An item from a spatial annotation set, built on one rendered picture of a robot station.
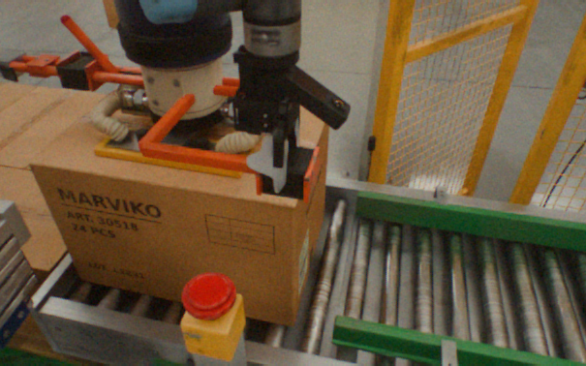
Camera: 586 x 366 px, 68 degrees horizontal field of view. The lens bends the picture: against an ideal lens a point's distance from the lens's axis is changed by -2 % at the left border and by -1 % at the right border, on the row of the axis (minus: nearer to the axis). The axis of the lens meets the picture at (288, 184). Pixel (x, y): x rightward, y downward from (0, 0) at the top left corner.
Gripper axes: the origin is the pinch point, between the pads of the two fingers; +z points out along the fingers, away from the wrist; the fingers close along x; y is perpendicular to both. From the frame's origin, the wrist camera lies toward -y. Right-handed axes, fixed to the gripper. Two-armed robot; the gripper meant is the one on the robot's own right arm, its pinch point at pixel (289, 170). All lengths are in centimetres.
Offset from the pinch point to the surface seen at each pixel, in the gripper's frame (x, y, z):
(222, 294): 22.8, 3.1, 3.8
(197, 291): 23.2, 6.5, 3.8
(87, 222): -6, 50, 28
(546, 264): -44, -65, 54
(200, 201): -6.0, 20.0, 15.8
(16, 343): -7, 107, 105
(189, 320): 25.1, 7.3, 7.8
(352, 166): -152, 1, 108
